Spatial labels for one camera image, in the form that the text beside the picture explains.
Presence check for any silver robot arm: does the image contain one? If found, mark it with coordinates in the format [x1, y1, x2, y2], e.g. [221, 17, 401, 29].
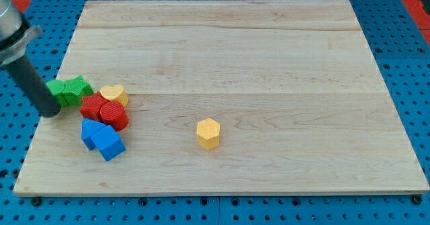
[1, 0, 43, 65]

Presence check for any red star block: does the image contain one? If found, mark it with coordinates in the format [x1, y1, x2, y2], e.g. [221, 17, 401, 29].
[79, 92, 108, 122]

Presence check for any green star block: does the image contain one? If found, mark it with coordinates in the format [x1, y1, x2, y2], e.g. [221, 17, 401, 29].
[62, 75, 94, 105]

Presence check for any wooden board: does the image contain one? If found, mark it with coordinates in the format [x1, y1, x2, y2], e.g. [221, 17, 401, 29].
[14, 0, 429, 197]

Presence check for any yellow hexagon block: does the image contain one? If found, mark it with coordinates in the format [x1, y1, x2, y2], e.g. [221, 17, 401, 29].
[196, 118, 220, 150]

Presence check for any yellow heart block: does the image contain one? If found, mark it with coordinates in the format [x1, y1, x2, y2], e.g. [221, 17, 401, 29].
[99, 85, 129, 107]

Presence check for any red cylinder block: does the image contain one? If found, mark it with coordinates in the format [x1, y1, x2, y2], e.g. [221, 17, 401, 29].
[100, 101, 129, 131]

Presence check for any blue cube block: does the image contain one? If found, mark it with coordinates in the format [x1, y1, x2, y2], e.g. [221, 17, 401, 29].
[90, 126, 126, 161]

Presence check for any blue triangle block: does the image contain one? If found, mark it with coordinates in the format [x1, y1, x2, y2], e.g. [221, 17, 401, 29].
[81, 118, 106, 150]

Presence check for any green cylinder block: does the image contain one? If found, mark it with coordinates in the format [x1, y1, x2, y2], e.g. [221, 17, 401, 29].
[46, 79, 69, 107]

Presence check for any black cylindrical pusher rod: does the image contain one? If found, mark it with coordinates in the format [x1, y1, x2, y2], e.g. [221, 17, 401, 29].
[3, 55, 61, 118]

